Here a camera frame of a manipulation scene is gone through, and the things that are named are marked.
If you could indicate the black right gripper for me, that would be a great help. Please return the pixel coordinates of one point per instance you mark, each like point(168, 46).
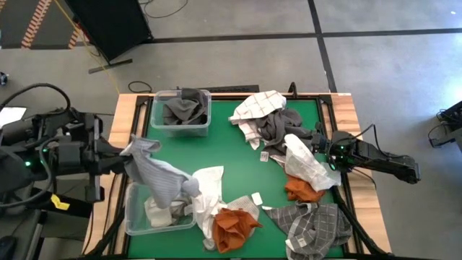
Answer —
point(326, 144)

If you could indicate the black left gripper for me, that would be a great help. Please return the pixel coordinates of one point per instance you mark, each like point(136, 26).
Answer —
point(97, 180)

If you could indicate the white towel thin grey checks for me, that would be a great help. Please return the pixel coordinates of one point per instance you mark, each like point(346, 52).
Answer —
point(303, 162)

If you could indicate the dark grey towel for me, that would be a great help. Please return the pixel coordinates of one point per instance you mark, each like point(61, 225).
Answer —
point(184, 108)
point(278, 124)

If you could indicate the light grey ribbed towel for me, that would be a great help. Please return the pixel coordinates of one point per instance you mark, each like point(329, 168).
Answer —
point(159, 177)

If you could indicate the orange towel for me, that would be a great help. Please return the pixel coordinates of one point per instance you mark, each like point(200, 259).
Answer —
point(231, 231)
point(299, 191)

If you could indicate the clear plastic bin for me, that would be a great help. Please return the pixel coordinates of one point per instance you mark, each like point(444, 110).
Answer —
point(156, 119)
point(135, 216)

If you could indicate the white towel brown checks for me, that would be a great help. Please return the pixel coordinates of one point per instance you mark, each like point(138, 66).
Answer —
point(258, 104)

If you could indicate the cream white towel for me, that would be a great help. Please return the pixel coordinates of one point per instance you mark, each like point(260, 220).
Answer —
point(159, 216)

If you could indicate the plain white towel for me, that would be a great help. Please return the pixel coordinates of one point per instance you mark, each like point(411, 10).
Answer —
point(209, 187)

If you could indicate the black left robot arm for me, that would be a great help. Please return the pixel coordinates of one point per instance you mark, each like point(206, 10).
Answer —
point(21, 169)

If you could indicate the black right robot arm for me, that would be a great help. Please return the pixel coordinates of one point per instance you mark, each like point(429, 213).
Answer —
point(379, 159)

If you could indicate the green table mat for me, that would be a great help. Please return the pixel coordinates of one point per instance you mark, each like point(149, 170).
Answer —
point(238, 155)

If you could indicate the white paper sheet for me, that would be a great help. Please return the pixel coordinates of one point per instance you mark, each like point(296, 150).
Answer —
point(12, 115)

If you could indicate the black panel stand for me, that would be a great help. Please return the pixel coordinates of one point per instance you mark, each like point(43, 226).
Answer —
point(108, 25)

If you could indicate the small black blue object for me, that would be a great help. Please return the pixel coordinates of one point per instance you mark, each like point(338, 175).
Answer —
point(3, 78)

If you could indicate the black computer mouse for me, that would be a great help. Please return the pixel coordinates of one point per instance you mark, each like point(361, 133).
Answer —
point(7, 249)

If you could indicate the dark mat orange stripes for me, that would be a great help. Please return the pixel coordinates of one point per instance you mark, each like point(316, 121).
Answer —
point(36, 21)

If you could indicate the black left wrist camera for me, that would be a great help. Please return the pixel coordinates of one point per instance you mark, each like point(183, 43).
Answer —
point(71, 153)

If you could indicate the short black frame post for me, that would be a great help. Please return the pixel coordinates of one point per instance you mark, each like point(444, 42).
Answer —
point(293, 90)

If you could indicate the black metal table frame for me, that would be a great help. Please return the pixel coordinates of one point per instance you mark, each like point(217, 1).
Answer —
point(223, 97)

